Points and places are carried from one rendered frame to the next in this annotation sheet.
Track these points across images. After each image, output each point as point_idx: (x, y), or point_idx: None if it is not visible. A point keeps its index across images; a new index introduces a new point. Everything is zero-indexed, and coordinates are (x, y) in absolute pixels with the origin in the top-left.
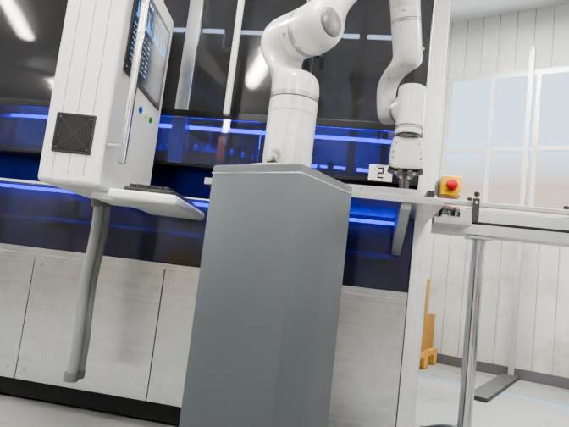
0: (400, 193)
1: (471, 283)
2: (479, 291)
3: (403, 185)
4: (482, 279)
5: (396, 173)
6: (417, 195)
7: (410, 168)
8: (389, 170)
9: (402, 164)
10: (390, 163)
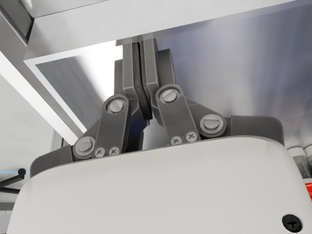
0: (152, 11)
1: (64, 140)
2: (53, 132)
3: (142, 55)
4: (49, 150)
5: (204, 119)
6: (62, 31)
7: (105, 157)
8: (267, 126)
9: (170, 167)
10: (284, 160)
